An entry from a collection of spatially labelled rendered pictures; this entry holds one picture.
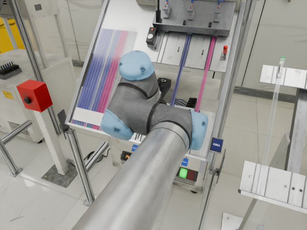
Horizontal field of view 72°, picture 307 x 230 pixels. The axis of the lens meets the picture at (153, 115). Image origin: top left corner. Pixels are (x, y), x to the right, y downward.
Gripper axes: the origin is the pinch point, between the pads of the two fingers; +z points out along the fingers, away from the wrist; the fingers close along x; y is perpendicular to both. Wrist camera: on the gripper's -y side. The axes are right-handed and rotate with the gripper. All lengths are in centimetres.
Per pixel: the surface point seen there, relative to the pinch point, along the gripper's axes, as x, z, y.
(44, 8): -124, 26, -78
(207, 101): 12, 55, -40
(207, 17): 7.0, -3.6, -47.7
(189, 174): 13.8, 18.0, 14.2
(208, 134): 17.7, 13.1, -2.5
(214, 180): 23.8, 25.0, 12.7
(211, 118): 17.4, 11.6, -9.0
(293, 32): 75, 110, -164
